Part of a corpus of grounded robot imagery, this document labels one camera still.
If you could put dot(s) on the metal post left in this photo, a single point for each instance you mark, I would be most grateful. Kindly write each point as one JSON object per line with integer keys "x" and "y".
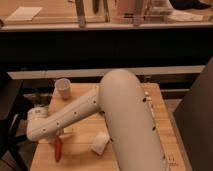
{"x": 80, "y": 13}

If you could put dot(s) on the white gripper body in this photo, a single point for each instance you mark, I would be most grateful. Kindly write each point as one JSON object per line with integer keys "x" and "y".
{"x": 67, "y": 130}

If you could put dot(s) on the metal post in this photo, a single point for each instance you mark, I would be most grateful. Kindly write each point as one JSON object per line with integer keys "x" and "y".
{"x": 137, "y": 12}
{"x": 80, "y": 13}

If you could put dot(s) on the small white box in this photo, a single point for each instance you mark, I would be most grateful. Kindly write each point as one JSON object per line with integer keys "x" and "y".
{"x": 149, "y": 99}

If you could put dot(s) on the metal post right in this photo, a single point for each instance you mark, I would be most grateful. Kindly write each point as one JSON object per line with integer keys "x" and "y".
{"x": 137, "y": 12}

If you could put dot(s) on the white paper sheet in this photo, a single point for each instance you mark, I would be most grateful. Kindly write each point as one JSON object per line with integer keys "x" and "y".
{"x": 23, "y": 13}

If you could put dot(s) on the white sponge block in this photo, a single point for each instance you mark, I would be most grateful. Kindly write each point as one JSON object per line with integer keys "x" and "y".
{"x": 99, "y": 143}

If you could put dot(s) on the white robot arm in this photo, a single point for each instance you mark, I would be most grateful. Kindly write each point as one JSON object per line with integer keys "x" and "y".
{"x": 130, "y": 123}

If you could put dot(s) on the black chair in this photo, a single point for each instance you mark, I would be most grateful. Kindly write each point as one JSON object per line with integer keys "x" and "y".
{"x": 13, "y": 109}

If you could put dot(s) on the white paper cup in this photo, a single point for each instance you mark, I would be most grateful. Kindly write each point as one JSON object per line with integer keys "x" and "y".
{"x": 63, "y": 87}

